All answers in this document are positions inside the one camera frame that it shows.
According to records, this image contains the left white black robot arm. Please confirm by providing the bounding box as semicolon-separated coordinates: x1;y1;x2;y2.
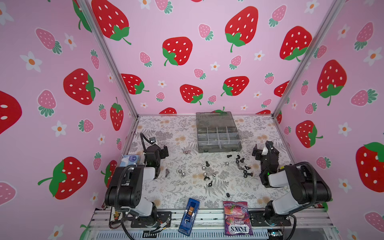
105;134;169;218

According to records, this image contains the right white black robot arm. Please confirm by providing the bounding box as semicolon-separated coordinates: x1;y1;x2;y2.
250;141;332;226

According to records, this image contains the blue rectangular plastic box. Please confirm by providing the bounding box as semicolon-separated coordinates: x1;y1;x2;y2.
178;198;200;237

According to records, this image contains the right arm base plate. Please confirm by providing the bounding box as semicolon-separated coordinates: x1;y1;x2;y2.
249;211;292;227

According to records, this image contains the blue white tissue pack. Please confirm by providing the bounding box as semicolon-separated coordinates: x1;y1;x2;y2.
120;155;140;167

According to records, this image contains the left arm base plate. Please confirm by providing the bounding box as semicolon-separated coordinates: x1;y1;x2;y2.
131;211;172;228

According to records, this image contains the grey plastic compartment organizer box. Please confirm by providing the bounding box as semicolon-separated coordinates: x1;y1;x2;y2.
196;112;242;153

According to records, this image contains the purple Fox's candy bag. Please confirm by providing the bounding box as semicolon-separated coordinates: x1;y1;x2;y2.
223;201;253;236

